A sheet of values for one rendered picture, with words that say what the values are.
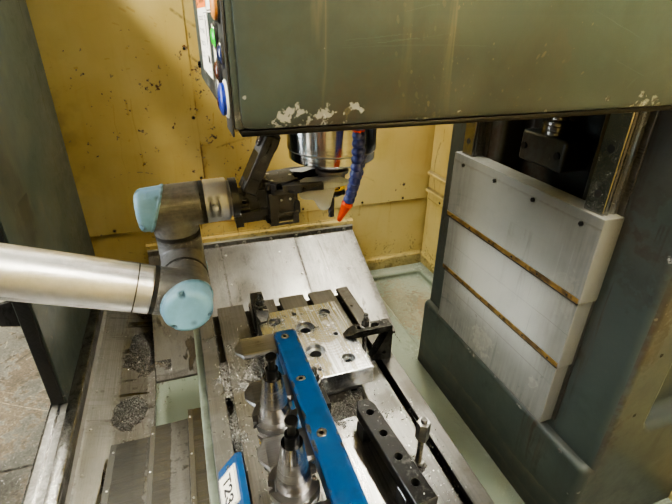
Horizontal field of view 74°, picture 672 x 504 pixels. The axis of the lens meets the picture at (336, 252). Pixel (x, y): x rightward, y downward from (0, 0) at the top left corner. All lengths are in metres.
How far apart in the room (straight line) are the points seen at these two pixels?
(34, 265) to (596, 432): 1.05
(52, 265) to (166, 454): 0.75
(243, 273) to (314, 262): 0.30
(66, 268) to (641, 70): 0.78
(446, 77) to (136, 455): 1.19
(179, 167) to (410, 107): 1.42
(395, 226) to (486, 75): 1.68
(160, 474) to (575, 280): 1.04
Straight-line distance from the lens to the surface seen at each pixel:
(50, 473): 1.30
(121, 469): 1.36
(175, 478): 1.26
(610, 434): 1.12
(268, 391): 0.63
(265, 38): 0.44
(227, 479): 0.97
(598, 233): 0.92
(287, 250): 1.95
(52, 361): 1.36
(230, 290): 1.82
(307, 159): 0.76
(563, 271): 0.99
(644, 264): 0.93
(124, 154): 1.83
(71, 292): 0.70
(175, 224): 0.78
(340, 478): 0.60
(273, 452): 0.64
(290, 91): 0.45
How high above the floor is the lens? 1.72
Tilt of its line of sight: 28 degrees down
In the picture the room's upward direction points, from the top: 1 degrees clockwise
